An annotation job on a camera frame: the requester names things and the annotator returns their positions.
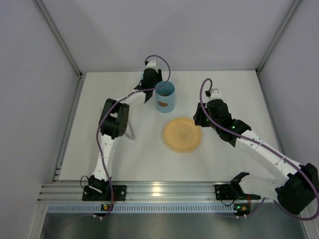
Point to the yellow round plate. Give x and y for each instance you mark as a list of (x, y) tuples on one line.
[(181, 135)]

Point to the aluminium frame post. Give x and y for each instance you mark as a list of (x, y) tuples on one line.
[(57, 35), (279, 33)]

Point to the white slotted cable duct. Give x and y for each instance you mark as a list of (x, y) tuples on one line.
[(99, 208)]

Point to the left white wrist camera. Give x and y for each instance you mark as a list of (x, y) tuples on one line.
[(151, 64)]

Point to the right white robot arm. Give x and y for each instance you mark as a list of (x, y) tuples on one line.
[(294, 186)]

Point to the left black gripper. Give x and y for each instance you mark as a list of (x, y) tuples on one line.
[(151, 83)]

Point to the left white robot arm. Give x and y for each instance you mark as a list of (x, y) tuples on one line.
[(102, 174)]

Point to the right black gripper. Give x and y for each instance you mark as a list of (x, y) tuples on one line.
[(203, 119)]

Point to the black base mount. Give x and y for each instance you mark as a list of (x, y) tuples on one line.
[(225, 192), (90, 194)]

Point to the left aluminium frame post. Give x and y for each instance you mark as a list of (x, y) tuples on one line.
[(57, 35)]

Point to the right aluminium frame post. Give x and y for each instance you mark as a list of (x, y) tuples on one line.
[(279, 33)]

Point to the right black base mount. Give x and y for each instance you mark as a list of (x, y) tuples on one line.
[(225, 192)]

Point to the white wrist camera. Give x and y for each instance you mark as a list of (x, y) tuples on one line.
[(213, 94), (151, 64)]

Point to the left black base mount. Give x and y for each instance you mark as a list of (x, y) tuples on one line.
[(90, 194)]

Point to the metal tongs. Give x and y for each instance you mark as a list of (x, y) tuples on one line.
[(130, 130)]

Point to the light blue cylindrical container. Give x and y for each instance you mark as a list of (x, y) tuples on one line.
[(165, 97)]

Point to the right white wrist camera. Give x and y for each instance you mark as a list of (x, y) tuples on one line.
[(213, 94)]

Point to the aluminium mounting rail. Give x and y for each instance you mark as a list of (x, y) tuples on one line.
[(136, 192)]

